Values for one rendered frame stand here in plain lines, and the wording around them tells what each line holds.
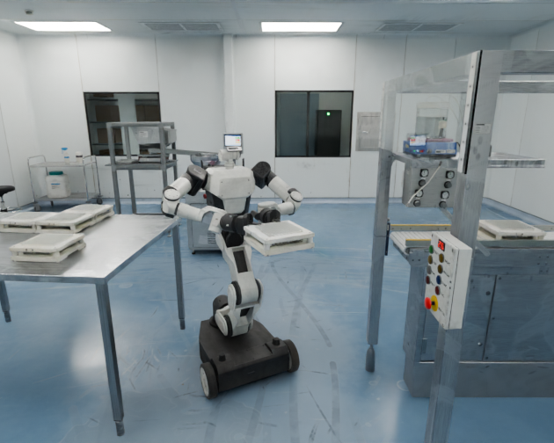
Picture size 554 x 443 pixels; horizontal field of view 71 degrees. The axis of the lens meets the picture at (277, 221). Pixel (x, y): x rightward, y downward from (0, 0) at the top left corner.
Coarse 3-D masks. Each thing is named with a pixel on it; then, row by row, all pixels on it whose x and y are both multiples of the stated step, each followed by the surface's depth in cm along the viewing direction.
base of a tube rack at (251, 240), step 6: (246, 240) 181; (252, 240) 176; (258, 240) 176; (306, 240) 176; (252, 246) 175; (258, 246) 169; (276, 246) 168; (282, 246) 168; (288, 246) 168; (294, 246) 169; (300, 246) 170; (306, 246) 172; (312, 246) 173; (264, 252) 163; (270, 252) 164; (276, 252) 165; (282, 252) 167
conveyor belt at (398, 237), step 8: (392, 232) 219; (400, 232) 217; (408, 232) 217; (416, 232) 217; (424, 232) 217; (448, 232) 217; (552, 232) 217; (392, 240) 215; (400, 240) 205; (400, 248) 201
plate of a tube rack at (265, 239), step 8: (264, 224) 185; (296, 224) 185; (248, 232) 177; (256, 232) 173; (296, 232) 172; (304, 232) 172; (312, 232) 172; (264, 240) 162; (272, 240) 163; (280, 240) 165; (288, 240) 167
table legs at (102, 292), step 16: (176, 240) 276; (176, 256) 279; (176, 272) 282; (0, 288) 297; (96, 288) 175; (112, 320) 183; (112, 336) 183; (112, 352) 184; (112, 368) 186; (112, 384) 188; (112, 400) 191
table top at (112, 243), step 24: (0, 216) 274; (120, 216) 274; (144, 216) 274; (0, 240) 221; (24, 240) 221; (96, 240) 221; (120, 240) 221; (144, 240) 221; (0, 264) 186; (24, 264) 186; (48, 264) 186; (72, 264) 186; (96, 264) 186; (120, 264) 186
